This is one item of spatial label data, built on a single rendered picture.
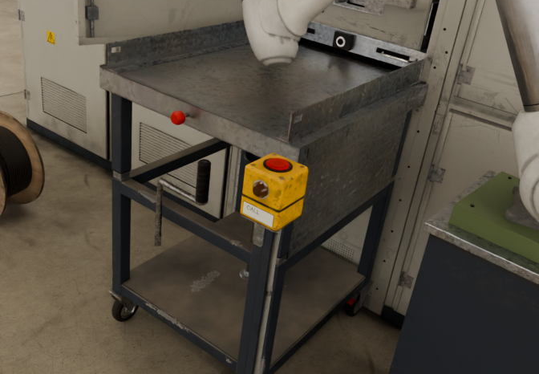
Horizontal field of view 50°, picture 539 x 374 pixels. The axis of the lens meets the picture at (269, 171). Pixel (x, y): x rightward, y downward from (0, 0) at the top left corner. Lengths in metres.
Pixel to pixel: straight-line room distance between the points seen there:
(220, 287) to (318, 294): 0.31
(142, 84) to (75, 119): 1.50
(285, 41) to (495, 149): 0.72
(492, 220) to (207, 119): 0.63
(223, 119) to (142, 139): 1.30
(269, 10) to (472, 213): 0.60
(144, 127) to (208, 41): 0.85
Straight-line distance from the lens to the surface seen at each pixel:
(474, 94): 1.69
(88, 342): 1.91
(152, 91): 1.41
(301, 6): 1.27
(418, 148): 1.81
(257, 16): 1.31
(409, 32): 1.80
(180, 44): 1.68
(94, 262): 2.22
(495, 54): 1.66
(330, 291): 1.89
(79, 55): 2.75
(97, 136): 2.79
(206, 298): 1.79
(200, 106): 1.32
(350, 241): 2.04
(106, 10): 1.78
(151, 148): 2.52
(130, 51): 1.55
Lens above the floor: 1.32
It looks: 27 degrees down
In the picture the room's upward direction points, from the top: 8 degrees clockwise
